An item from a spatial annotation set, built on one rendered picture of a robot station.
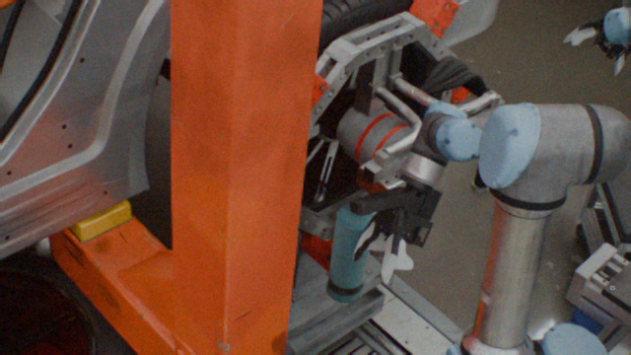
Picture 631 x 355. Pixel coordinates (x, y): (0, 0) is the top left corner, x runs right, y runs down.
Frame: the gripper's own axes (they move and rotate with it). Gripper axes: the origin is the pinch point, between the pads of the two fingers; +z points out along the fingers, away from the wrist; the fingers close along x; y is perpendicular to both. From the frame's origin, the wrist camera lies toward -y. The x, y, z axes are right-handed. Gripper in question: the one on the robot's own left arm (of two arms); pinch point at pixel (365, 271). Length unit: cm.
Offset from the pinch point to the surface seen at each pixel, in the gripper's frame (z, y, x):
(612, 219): -32, 111, 71
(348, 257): 3.2, 13.1, 34.3
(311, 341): 33, 31, 69
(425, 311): 16, 68, 81
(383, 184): -16.1, 1.5, 11.3
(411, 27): -49, 1, 29
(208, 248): 4.4, -34.4, -10.5
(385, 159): -21.0, -1.0, 10.2
